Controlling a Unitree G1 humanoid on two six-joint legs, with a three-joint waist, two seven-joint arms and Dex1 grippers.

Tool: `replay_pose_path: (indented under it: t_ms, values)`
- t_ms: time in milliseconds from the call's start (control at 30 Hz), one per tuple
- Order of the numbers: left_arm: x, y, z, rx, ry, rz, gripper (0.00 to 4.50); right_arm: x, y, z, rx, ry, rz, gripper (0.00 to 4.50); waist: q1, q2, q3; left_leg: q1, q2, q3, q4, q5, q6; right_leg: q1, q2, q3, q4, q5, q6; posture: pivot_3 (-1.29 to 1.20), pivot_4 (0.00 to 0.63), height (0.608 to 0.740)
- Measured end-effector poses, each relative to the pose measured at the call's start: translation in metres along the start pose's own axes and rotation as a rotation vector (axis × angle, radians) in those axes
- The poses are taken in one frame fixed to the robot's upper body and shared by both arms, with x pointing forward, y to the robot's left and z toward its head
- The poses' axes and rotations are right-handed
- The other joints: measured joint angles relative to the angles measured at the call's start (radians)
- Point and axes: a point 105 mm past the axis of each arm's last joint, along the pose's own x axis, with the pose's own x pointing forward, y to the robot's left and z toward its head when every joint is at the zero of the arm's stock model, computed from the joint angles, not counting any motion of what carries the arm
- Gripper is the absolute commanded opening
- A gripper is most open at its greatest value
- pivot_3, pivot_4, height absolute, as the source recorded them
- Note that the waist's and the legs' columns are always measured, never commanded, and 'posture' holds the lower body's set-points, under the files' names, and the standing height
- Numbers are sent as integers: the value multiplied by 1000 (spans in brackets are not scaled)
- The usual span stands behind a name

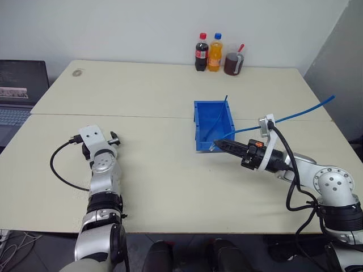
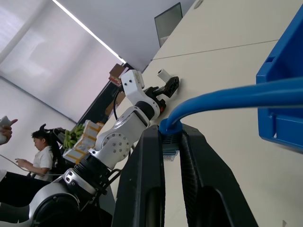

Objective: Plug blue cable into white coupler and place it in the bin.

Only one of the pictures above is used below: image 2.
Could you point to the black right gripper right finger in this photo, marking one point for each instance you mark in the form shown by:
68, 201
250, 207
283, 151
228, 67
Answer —
213, 179

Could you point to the blue plastic bin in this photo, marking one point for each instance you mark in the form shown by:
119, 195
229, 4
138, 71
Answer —
284, 71

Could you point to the white coupler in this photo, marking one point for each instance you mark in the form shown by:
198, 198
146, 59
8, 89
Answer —
163, 75

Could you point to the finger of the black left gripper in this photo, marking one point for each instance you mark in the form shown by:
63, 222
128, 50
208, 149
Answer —
171, 86
151, 90

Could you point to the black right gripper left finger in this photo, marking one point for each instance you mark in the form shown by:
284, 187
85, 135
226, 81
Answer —
139, 179

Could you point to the bystander hand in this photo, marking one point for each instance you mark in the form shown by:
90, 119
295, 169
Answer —
6, 132

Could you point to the linear ceiling light strip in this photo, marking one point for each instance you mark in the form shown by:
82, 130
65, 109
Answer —
90, 32

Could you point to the seated person in white shirt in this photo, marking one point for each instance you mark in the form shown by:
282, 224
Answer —
42, 158

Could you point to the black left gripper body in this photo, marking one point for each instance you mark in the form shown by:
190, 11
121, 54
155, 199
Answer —
158, 99

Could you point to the stack of brown books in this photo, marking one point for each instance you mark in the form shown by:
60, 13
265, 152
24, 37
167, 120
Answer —
118, 74

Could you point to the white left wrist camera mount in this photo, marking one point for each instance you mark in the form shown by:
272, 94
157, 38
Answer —
131, 84

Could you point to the stack of yellow white boxes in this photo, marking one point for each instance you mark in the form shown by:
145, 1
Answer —
85, 142

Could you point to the bunch of green bananas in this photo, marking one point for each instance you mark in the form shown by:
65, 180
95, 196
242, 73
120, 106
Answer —
73, 136

